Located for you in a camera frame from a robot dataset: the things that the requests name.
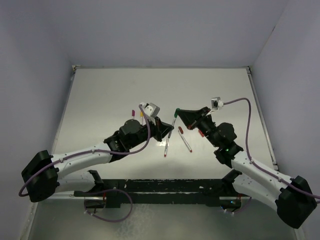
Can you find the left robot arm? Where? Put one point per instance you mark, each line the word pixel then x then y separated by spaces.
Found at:
pixel 45 174

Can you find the white pen brown tip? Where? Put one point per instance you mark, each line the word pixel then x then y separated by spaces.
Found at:
pixel 185 142

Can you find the green pen cap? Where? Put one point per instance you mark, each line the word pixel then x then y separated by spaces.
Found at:
pixel 176 113

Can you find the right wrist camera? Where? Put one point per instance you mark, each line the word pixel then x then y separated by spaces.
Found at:
pixel 216 104

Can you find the white pen yellow end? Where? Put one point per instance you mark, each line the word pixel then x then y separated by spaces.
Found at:
pixel 141 118

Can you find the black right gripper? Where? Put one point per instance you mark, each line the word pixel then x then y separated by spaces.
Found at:
pixel 189 118

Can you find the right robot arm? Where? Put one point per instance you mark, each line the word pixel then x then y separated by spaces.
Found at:
pixel 291 198

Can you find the black base frame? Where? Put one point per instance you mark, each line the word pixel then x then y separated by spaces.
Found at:
pixel 115 192

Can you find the white pen green end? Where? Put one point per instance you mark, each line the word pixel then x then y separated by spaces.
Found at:
pixel 172 124

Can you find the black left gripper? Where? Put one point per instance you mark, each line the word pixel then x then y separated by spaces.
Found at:
pixel 160 128

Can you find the white pen red end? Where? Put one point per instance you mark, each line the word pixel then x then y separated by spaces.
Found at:
pixel 166 147

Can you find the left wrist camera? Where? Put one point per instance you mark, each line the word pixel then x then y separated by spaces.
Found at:
pixel 150 110

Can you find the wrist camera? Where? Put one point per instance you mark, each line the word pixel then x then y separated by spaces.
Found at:
pixel 150 110
pixel 216 104

